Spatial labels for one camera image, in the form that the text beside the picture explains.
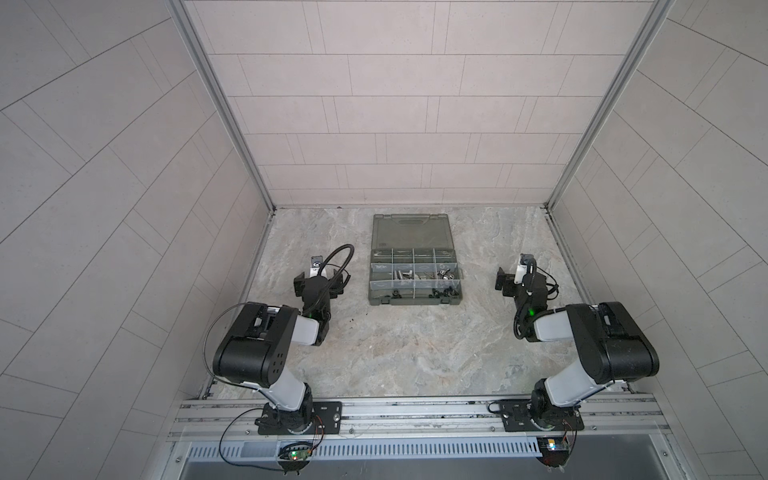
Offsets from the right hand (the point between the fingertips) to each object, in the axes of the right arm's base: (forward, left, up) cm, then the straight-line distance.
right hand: (513, 266), depth 94 cm
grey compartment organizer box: (+4, +32, +2) cm, 32 cm away
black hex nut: (-6, +38, -3) cm, 39 cm away
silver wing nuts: (+1, +22, -3) cm, 22 cm away
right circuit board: (-47, +4, -7) cm, 47 cm away
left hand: (+3, +60, +3) cm, 60 cm away
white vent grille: (-44, +32, -5) cm, 55 cm away
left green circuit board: (-43, +62, 0) cm, 76 cm away
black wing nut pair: (-6, +22, -4) cm, 23 cm away
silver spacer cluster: (0, +37, -1) cm, 37 cm away
